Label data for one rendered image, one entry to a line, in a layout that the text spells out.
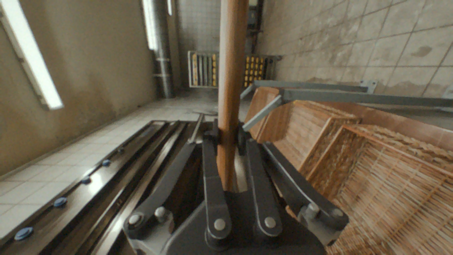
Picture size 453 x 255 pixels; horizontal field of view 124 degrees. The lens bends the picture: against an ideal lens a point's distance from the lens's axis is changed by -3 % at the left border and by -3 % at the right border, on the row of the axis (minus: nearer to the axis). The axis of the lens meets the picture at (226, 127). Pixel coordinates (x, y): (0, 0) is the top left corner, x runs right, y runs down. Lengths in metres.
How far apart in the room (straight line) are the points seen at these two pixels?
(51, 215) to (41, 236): 0.11
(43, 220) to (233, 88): 1.09
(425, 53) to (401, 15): 0.33
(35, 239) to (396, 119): 1.50
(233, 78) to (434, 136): 0.63
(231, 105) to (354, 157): 0.70
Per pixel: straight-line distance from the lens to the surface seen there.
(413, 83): 1.42
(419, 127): 0.71
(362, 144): 0.78
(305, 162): 0.75
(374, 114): 0.78
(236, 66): 0.17
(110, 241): 0.86
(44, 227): 1.10
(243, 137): 0.16
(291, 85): 1.13
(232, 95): 0.17
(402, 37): 1.54
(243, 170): 1.00
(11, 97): 1.67
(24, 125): 1.70
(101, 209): 0.98
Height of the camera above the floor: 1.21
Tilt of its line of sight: 4 degrees down
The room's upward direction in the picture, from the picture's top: 89 degrees counter-clockwise
